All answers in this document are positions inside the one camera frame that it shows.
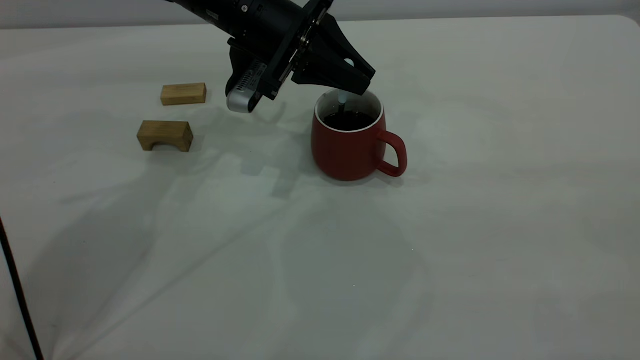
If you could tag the arched wooden block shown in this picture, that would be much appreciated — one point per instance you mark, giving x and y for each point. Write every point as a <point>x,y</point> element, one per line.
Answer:
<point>165,131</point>

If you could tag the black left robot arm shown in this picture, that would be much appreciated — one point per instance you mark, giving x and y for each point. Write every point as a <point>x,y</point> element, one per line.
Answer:
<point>205,7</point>

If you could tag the flat rectangular wooden block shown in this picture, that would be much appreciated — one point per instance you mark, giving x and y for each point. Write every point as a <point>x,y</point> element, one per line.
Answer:
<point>183,94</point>

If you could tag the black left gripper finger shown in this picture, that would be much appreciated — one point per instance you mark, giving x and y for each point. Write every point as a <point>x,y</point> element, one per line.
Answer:
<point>335,50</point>
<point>330,82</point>

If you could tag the red ceramic cup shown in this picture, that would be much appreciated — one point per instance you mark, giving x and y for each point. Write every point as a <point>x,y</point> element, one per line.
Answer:
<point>345,150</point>

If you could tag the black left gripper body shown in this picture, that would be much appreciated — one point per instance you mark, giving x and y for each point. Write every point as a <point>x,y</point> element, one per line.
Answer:
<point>280,30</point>

